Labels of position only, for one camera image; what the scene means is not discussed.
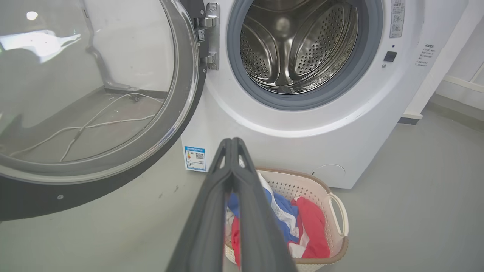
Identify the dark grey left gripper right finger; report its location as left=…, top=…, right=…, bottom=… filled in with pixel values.
left=231, top=138, right=298, bottom=272

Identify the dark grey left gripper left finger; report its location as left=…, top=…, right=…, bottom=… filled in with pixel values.
left=166, top=138, right=233, bottom=272

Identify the round black washer door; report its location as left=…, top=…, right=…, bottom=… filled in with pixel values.
left=0, top=0, right=208, bottom=221

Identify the white front-load washing machine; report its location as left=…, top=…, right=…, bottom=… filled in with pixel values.
left=181, top=0, right=469, bottom=189

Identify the metal door hinge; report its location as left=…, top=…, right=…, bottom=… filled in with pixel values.
left=195, top=3, right=220, bottom=70

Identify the blue and white garment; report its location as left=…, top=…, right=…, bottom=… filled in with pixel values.
left=227, top=172, right=300, bottom=244

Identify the red garment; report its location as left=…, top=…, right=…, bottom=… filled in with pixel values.
left=231, top=196, right=330, bottom=266

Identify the blue white energy label sticker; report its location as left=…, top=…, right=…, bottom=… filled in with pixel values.
left=184, top=146, right=206, bottom=172

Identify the beige plastic laundry basket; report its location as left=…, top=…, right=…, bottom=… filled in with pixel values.
left=224, top=167, right=349, bottom=272

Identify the round white filter cover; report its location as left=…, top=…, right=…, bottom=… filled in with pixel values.
left=313, top=164, right=346, bottom=186

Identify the perforated steel washer drum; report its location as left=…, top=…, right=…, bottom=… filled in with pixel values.
left=240, top=0, right=358, bottom=94

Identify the grey warning label sticker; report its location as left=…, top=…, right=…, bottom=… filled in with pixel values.
left=390, top=0, right=405, bottom=38

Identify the white floor cable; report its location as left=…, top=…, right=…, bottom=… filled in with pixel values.
left=60, top=93, right=164, bottom=162
left=9, top=114, right=156, bottom=157

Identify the grey drain hose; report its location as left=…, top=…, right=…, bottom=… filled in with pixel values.
left=81, top=0, right=132, bottom=92

